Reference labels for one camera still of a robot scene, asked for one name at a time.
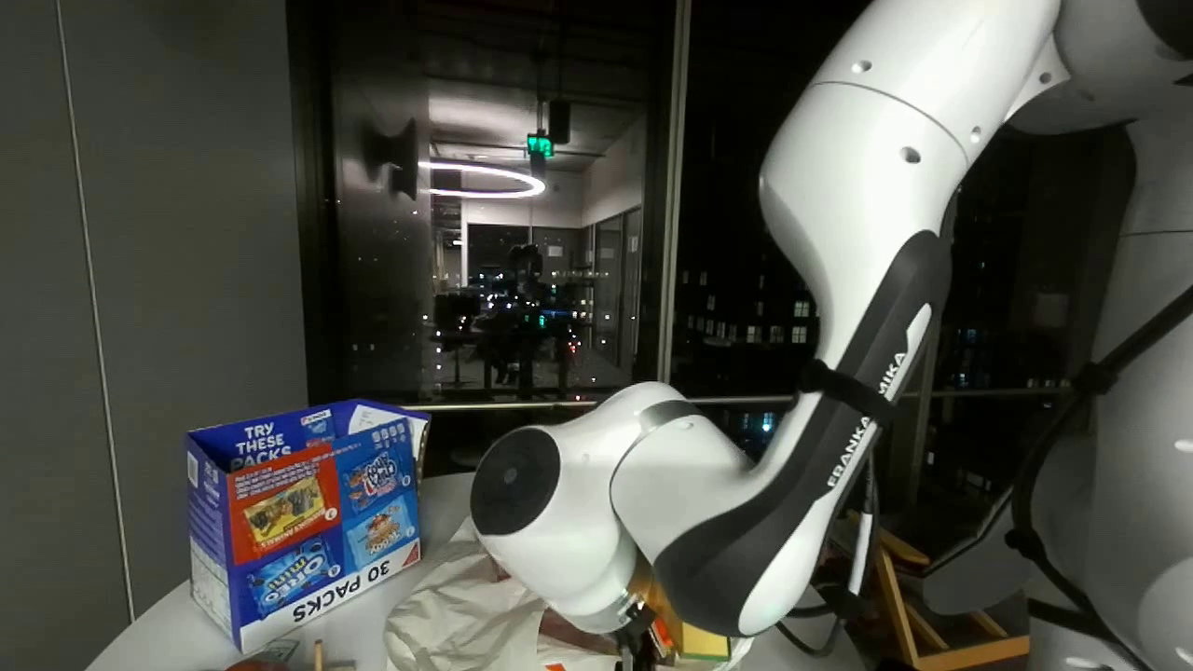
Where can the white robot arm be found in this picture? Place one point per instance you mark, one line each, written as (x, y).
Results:
(856, 188)

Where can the wooden folding chair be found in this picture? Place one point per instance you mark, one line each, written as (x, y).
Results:
(899, 632)

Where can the white orange plastic bag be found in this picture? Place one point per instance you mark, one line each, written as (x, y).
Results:
(462, 611)

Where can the blue snack carton box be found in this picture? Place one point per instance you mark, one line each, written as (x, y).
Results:
(300, 511)

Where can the metal window railing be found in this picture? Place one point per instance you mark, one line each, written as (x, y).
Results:
(731, 398)

